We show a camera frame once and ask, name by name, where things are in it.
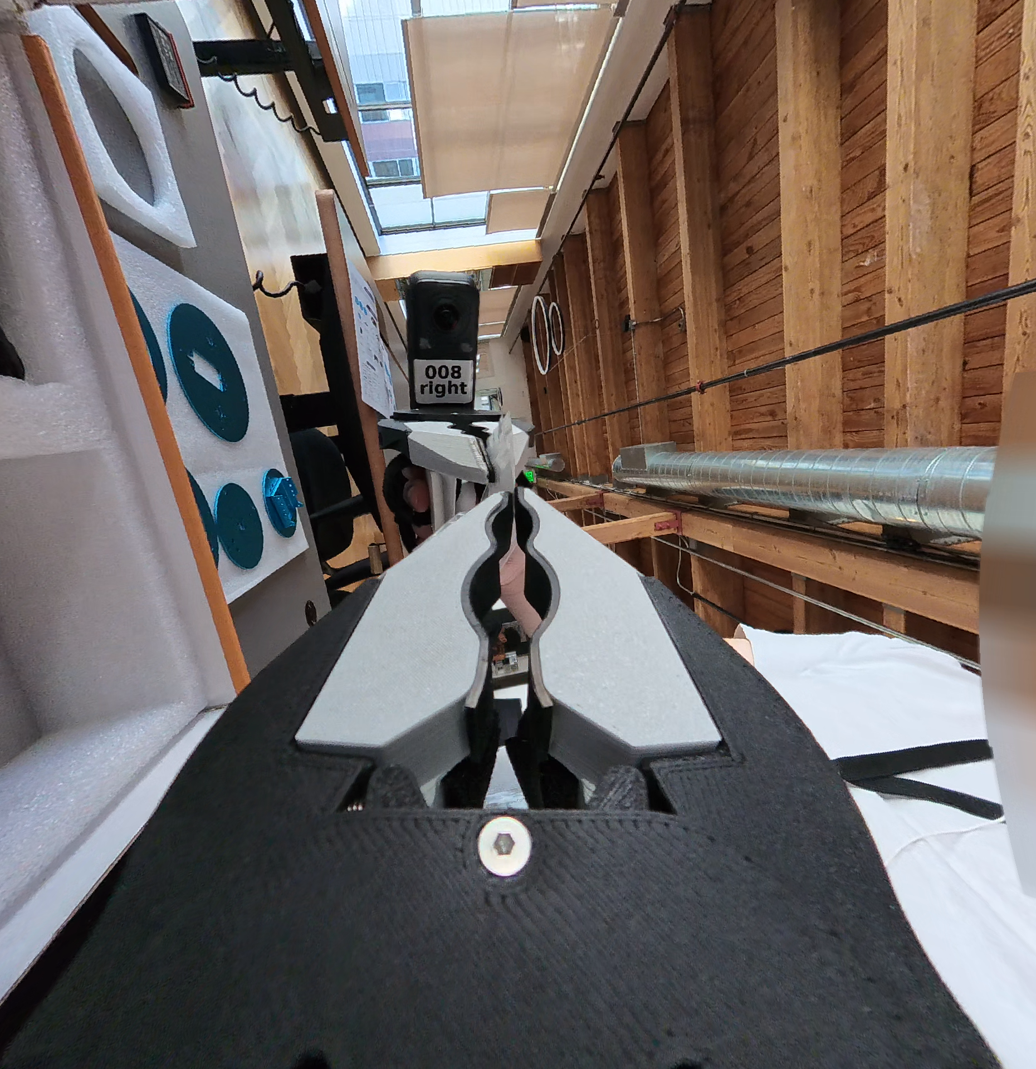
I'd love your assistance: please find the small blue ribbed part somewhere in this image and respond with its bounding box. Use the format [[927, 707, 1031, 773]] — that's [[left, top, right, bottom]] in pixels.
[[261, 468, 304, 540]]

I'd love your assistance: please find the black ceiling rod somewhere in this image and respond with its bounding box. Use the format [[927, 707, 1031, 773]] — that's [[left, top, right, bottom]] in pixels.
[[539, 274, 1036, 435]]

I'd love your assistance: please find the black coiled cable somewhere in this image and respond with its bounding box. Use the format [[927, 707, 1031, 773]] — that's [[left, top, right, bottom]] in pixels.
[[219, 71, 322, 135]]

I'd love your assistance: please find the blue disc with square hole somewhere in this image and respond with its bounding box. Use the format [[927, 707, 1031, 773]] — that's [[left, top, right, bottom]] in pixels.
[[167, 302, 252, 444]]

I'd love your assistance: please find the white foam tray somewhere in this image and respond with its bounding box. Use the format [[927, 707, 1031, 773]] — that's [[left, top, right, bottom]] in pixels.
[[113, 234, 310, 604]]

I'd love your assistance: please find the white cardboard box orange trim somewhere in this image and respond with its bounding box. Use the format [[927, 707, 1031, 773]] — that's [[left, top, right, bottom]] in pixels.
[[0, 0, 252, 974]]

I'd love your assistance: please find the large blue ring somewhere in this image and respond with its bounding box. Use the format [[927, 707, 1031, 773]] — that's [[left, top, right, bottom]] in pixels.
[[129, 288, 170, 402]]

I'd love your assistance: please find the small blue ring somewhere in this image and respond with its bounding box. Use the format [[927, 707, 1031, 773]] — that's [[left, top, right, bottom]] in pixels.
[[186, 472, 221, 569]]

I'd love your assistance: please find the black office chair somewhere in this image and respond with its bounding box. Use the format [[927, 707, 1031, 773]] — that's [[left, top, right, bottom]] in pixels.
[[288, 426, 377, 569]]

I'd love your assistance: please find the beige roller shade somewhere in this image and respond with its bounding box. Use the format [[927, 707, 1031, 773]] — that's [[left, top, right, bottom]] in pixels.
[[401, 7, 619, 200]]

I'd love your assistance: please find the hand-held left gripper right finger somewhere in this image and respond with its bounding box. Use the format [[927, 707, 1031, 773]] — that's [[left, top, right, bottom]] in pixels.
[[515, 489, 726, 810]]

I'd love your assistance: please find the person's right forearm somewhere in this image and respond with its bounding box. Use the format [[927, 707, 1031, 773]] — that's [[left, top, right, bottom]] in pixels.
[[497, 543, 546, 636]]

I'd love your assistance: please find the silver ventilation duct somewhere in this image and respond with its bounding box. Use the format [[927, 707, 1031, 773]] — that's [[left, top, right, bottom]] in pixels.
[[612, 443, 999, 540]]

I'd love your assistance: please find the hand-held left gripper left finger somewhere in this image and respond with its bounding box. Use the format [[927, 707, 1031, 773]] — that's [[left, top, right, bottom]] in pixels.
[[294, 490, 521, 810]]

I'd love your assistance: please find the white foam square with hole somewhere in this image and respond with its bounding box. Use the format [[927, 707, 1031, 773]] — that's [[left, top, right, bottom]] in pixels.
[[25, 4, 197, 250]]

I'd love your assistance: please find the small blue disc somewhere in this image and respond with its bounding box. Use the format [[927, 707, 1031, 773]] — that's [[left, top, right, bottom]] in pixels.
[[214, 483, 265, 571]]

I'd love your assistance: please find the clear bag of silver nuts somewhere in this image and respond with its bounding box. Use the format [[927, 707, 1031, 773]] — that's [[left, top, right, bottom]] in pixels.
[[488, 411, 523, 494]]

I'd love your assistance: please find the person's white shirt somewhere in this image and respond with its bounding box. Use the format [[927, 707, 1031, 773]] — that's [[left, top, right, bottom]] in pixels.
[[735, 625, 1036, 1069]]

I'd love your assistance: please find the small black device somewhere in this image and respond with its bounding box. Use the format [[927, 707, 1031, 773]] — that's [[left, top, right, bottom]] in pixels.
[[134, 12, 195, 110]]

